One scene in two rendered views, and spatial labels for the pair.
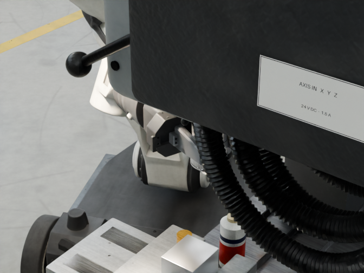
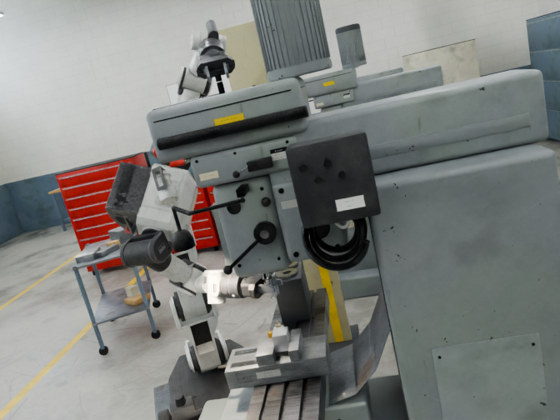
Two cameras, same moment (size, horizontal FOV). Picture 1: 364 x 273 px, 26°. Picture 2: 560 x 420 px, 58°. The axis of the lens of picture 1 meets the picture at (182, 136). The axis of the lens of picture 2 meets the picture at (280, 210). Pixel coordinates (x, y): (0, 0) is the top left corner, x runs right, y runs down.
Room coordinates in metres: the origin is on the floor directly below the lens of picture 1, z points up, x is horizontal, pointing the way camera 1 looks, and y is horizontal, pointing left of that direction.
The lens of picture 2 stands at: (-0.64, 0.65, 1.87)
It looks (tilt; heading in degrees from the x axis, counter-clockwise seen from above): 13 degrees down; 332
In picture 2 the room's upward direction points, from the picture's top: 13 degrees counter-clockwise
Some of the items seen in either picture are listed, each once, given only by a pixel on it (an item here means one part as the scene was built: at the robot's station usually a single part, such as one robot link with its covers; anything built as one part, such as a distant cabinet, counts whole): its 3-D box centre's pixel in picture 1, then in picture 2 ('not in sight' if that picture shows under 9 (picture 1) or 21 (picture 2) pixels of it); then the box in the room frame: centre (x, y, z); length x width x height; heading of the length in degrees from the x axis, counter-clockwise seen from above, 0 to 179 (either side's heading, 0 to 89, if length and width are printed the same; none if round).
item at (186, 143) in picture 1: (187, 147); (266, 289); (0.83, -0.01, 1.23); 0.06 x 0.02 x 0.03; 32
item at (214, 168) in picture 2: not in sight; (251, 157); (0.82, -0.07, 1.68); 0.34 x 0.24 x 0.10; 52
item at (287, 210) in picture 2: not in sight; (312, 209); (0.72, -0.19, 1.47); 0.24 x 0.19 x 0.26; 142
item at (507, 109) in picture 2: not in sight; (396, 132); (0.54, -0.43, 1.66); 0.80 x 0.23 x 0.20; 52
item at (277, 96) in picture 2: not in sight; (233, 117); (0.84, -0.05, 1.81); 0.47 x 0.26 x 0.16; 52
